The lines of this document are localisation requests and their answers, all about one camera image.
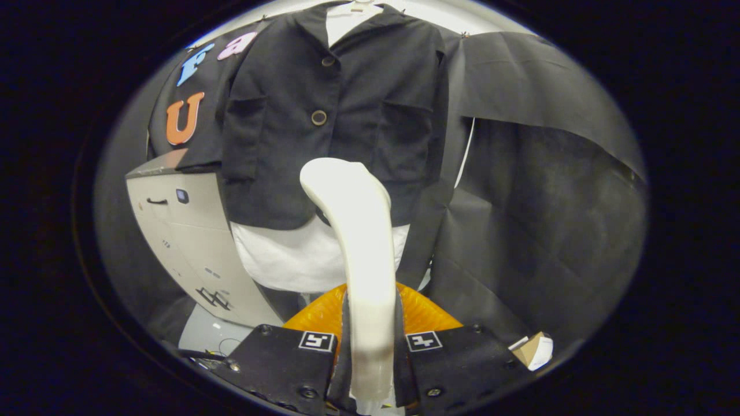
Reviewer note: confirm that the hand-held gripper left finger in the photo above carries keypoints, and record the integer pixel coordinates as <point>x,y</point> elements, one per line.
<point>346,370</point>

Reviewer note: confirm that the black backdrop cloth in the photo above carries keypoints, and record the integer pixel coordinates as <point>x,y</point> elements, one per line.
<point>549,231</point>

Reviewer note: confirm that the white garment steamer head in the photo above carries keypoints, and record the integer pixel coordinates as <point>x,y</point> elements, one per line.
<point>370,260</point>

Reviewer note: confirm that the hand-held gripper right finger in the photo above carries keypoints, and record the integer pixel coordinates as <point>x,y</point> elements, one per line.
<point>403,370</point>

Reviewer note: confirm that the grey cabinet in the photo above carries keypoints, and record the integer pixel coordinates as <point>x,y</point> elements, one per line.
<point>191,231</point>

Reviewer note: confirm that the black suit jacket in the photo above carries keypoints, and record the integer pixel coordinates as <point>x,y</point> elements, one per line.
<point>358,104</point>

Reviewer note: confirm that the small cardboard piece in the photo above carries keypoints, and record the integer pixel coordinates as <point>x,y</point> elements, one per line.
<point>533,351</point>

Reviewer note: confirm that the white plastic hanger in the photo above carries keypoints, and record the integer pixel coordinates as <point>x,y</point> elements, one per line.
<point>363,3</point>

